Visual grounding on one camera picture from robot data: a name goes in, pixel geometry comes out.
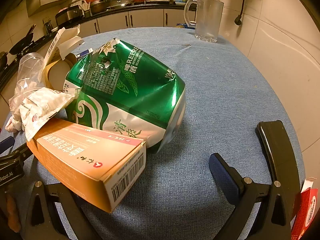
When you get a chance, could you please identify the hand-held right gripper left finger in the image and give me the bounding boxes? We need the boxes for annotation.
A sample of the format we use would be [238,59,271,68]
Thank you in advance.
[21,180,102,240]

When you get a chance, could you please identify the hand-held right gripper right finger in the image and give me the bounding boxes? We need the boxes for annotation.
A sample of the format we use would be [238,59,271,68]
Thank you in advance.
[209,152,292,240]

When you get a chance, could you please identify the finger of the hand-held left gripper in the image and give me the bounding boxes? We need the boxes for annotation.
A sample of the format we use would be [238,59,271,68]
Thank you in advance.
[0,136,34,163]

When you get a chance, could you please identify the orange medicine box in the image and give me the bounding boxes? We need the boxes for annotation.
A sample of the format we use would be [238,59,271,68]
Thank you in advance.
[26,119,147,213]

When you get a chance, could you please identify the crushed green beer can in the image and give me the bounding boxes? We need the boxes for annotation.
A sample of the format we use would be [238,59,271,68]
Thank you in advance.
[65,38,187,153]

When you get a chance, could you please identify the crumpled white foil packet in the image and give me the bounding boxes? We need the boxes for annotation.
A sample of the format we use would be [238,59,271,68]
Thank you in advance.
[19,87,79,142]

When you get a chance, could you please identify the blue tablecloth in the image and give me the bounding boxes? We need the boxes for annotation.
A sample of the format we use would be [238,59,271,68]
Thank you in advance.
[0,26,307,240]

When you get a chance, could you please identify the beige tape roll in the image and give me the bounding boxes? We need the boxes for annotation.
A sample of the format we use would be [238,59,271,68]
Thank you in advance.
[41,54,78,92]

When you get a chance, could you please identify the red paper carton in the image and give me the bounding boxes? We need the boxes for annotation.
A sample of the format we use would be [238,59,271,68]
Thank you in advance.
[291,177,320,240]

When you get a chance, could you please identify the black frying pan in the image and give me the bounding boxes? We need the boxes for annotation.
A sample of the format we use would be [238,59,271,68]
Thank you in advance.
[9,25,37,54]

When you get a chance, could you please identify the small blue white packet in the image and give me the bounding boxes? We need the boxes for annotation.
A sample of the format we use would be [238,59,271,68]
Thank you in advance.
[75,49,94,59]

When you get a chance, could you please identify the open white cardboard box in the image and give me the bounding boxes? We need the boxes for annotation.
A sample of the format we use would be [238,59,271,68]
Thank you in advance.
[45,24,85,65]

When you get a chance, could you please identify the chopstick holder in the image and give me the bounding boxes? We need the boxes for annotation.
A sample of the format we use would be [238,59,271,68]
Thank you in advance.
[80,1,92,18]

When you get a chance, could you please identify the clear glass beer mug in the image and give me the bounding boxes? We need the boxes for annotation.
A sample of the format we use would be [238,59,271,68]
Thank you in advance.
[184,0,224,43]

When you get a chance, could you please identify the metal cooking pot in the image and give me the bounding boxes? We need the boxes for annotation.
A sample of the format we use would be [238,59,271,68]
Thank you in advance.
[90,0,110,14]

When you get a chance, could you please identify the beige lower cabinets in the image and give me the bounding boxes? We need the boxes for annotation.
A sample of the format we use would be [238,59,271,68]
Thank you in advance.
[80,9,198,39]

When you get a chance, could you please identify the glass pot lid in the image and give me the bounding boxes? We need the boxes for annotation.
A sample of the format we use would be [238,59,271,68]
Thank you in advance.
[110,0,130,9]

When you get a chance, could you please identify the black kitchen counter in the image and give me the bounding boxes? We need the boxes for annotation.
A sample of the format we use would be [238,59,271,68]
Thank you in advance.
[0,1,198,90]

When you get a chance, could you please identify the black power plug with cable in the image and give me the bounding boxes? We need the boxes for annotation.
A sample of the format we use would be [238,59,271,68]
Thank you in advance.
[234,0,250,27]

